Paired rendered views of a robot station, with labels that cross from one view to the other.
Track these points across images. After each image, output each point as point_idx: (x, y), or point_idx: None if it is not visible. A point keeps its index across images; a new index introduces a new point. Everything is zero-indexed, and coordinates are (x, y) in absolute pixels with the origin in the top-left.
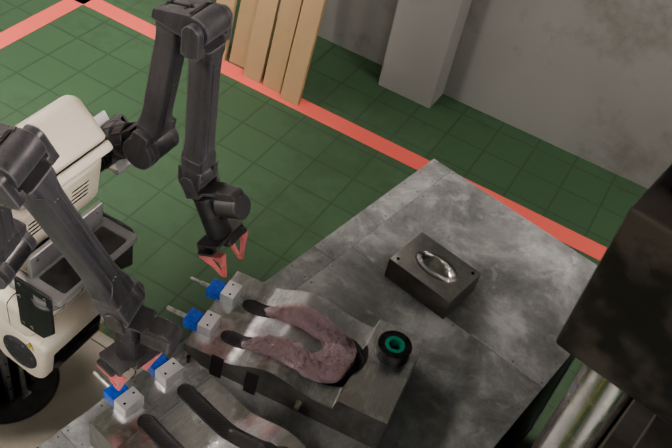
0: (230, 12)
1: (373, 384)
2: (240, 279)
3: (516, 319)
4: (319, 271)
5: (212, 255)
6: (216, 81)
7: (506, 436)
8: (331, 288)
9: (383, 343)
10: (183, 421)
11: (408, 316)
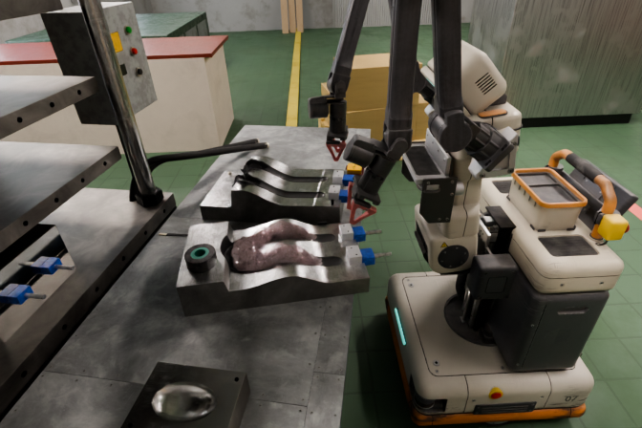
0: None
1: (208, 239)
2: (360, 272)
3: None
4: (317, 349)
5: None
6: (392, 24)
7: None
8: (294, 339)
9: (209, 248)
10: (308, 187)
11: (205, 359)
